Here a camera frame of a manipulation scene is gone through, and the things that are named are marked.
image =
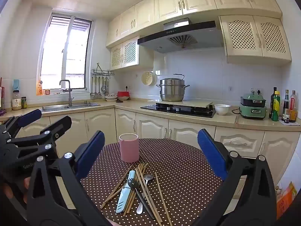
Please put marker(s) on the blue wall holder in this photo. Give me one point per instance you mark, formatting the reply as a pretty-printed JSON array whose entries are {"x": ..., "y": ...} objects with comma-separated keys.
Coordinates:
[{"x": 16, "y": 84}]

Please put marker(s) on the small green jar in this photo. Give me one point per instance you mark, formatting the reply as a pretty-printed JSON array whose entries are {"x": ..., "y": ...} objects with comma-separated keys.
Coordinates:
[{"x": 24, "y": 103}]

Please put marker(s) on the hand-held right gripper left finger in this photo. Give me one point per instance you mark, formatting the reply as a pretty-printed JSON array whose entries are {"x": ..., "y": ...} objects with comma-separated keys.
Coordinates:
[{"x": 90, "y": 153}]

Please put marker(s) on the red container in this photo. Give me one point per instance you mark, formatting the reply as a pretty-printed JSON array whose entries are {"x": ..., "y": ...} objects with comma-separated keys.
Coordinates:
[{"x": 123, "y": 95}]

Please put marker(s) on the wall socket with plugs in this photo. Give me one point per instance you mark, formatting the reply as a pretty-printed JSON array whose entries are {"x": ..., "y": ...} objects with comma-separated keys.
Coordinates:
[{"x": 255, "y": 91}]

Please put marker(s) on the cream upper wall cabinets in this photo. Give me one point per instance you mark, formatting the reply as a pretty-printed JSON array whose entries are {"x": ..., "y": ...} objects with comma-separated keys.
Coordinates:
[{"x": 169, "y": 2}]

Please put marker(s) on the round cream steamer tray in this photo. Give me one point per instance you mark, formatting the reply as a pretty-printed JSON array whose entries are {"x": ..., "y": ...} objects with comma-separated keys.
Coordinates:
[{"x": 148, "y": 77}]

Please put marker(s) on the pink cup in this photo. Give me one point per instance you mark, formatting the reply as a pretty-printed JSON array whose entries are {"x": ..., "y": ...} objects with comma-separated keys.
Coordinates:
[{"x": 129, "y": 150}]

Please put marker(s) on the orange bottle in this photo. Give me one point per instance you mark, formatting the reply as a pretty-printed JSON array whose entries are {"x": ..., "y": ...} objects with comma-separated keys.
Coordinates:
[{"x": 40, "y": 89}]

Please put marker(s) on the dark sauce bottle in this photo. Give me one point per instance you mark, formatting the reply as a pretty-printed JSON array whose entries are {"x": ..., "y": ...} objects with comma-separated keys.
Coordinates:
[{"x": 285, "y": 103}]

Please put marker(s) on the hanging metal skimmer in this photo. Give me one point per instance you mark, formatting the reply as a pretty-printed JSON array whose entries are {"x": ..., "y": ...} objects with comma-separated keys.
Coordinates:
[{"x": 103, "y": 88}]

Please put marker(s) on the white bowl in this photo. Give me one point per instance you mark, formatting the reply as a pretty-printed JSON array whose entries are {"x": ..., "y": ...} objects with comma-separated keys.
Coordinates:
[{"x": 222, "y": 110}]

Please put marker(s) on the metal faucet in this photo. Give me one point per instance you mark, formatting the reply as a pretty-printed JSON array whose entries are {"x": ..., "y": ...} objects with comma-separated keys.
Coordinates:
[{"x": 69, "y": 94}]

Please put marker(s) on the red utensil holder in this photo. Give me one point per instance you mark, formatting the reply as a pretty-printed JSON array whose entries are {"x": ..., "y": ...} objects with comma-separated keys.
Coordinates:
[{"x": 1, "y": 98}]

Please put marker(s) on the hanging metal ladle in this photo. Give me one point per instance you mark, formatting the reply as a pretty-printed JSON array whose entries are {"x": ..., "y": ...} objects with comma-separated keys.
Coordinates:
[{"x": 92, "y": 94}]

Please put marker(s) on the white-framed window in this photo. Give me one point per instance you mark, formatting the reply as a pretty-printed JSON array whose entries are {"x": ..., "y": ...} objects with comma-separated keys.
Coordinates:
[{"x": 61, "y": 51}]

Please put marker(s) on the green bottle yellow cap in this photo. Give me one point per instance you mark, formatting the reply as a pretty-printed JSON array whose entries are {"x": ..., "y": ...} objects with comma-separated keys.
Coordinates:
[{"x": 275, "y": 108}]

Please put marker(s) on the dark glass oil bottle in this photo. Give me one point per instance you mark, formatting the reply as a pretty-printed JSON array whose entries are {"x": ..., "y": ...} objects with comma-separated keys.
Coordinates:
[{"x": 272, "y": 98}]

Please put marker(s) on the brown polka-dot tablecloth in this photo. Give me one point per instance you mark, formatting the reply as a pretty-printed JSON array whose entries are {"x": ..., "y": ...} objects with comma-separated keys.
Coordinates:
[{"x": 183, "y": 169}]

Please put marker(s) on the hanging metal spatula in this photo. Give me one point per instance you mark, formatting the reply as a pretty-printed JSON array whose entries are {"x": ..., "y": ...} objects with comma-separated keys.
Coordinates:
[{"x": 99, "y": 94}]

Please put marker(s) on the light blue sheathed knife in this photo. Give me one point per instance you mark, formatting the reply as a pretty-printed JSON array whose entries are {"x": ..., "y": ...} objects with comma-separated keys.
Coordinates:
[{"x": 124, "y": 195}]

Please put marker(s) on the bunch of wooden chopsticks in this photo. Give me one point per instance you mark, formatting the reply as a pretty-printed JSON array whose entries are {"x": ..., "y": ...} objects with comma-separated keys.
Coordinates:
[{"x": 162, "y": 197}]

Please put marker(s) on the green electric cooker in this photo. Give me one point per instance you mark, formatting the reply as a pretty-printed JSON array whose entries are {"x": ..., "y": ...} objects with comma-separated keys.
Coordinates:
[{"x": 252, "y": 110}]

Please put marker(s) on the metal wall utensil rack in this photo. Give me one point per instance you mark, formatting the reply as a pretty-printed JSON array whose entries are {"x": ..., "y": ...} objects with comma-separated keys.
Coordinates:
[{"x": 101, "y": 71}]

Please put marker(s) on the white-labelled glass jar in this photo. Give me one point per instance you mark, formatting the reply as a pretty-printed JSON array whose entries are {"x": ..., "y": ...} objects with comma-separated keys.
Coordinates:
[{"x": 16, "y": 102}]

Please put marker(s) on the stacked white dishes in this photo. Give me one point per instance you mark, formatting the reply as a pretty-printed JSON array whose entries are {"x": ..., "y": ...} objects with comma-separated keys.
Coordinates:
[{"x": 110, "y": 97}]

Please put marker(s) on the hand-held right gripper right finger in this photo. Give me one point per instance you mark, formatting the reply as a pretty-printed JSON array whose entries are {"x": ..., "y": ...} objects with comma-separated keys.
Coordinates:
[{"x": 211, "y": 150}]

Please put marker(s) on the black gas stove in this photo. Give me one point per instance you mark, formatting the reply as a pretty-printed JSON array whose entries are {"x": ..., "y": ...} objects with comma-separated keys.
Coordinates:
[{"x": 164, "y": 108}]

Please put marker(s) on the person's left hand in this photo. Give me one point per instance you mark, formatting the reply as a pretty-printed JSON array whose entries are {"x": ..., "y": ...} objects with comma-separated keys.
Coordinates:
[{"x": 26, "y": 183}]

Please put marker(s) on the cream lattice-door wall cabinet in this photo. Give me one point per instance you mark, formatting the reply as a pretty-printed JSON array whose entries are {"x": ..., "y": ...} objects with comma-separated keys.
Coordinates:
[
  {"x": 129, "y": 51},
  {"x": 242, "y": 35}
]

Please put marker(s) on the stainless steel steamer pot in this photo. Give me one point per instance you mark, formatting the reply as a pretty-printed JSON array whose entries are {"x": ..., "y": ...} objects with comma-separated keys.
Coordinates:
[{"x": 172, "y": 91}]

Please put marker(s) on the black range hood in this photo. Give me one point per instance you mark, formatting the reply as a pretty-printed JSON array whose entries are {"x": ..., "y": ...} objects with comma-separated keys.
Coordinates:
[{"x": 192, "y": 31}]

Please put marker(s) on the red-labelled sauce bottle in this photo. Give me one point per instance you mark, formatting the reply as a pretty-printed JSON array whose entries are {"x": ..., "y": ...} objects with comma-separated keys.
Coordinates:
[{"x": 292, "y": 108}]

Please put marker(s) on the metal spoon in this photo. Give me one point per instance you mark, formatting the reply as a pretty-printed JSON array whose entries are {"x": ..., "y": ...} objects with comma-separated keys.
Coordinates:
[{"x": 148, "y": 177}]

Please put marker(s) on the orange cardboard box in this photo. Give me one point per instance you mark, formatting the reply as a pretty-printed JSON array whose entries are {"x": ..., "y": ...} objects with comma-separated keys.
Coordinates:
[{"x": 285, "y": 200}]

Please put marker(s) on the stainless steel sink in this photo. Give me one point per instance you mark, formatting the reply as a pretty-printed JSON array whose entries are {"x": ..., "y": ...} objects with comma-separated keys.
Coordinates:
[{"x": 56, "y": 107}]

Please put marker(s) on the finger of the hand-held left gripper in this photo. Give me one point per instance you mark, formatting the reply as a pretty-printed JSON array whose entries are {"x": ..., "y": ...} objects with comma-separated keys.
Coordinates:
[
  {"x": 30, "y": 117},
  {"x": 60, "y": 124}
]

